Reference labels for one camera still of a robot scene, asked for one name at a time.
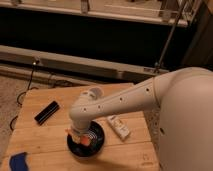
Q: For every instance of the blue cloth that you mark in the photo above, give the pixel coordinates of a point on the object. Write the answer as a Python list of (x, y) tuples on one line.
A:
[(18, 162)]

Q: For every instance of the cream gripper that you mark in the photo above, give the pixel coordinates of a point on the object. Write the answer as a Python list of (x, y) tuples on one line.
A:
[(75, 137)]

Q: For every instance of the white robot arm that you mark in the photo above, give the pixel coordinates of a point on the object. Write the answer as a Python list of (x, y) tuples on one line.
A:
[(185, 101)]

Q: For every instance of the dark cabinet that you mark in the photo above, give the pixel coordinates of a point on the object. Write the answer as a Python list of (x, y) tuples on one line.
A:
[(193, 46)]

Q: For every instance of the metal rod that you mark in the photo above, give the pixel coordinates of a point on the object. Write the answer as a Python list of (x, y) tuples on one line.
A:
[(158, 64)]

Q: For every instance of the white rectangular bottle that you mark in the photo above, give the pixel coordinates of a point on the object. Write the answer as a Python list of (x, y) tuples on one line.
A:
[(118, 127)]

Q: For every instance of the black ceramic bowl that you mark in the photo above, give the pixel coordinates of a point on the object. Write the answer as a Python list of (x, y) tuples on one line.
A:
[(97, 138)]

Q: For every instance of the orange pepper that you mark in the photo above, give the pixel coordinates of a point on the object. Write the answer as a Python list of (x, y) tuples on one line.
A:
[(85, 141)]

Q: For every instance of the black rectangular box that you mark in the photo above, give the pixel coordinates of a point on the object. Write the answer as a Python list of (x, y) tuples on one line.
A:
[(46, 112)]

